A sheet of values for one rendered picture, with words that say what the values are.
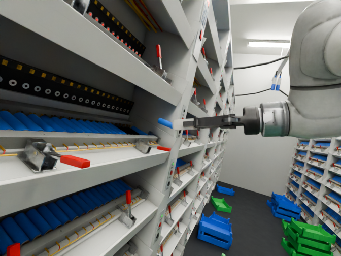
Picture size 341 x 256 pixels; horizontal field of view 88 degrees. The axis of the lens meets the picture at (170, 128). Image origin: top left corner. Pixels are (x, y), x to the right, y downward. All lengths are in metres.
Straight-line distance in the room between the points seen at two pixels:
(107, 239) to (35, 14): 0.44
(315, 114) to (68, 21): 0.47
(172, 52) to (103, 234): 0.59
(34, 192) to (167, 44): 0.60
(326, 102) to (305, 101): 0.03
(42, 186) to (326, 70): 0.50
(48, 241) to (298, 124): 0.55
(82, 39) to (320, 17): 0.41
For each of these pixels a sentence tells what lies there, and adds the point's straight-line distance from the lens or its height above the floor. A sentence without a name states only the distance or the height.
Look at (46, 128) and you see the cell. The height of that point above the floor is 0.98.
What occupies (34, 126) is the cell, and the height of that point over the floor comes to 0.98.
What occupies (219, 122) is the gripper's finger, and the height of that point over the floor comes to 1.06.
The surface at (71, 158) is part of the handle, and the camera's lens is 0.23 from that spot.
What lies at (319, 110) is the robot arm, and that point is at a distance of 0.49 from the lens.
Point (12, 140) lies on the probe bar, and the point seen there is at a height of 0.96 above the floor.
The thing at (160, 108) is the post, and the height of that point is 1.07.
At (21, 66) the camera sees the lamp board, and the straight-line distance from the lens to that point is 0.41.
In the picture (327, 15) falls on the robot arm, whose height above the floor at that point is 1.28.
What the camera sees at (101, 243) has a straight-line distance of 0.49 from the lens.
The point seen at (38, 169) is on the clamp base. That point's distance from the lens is 0.27.
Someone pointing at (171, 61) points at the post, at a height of 1.25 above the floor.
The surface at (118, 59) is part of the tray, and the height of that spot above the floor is 1.11.
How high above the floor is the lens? 1.03
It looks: 1 degrees down
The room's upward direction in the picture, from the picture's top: 12 degrees clockwise
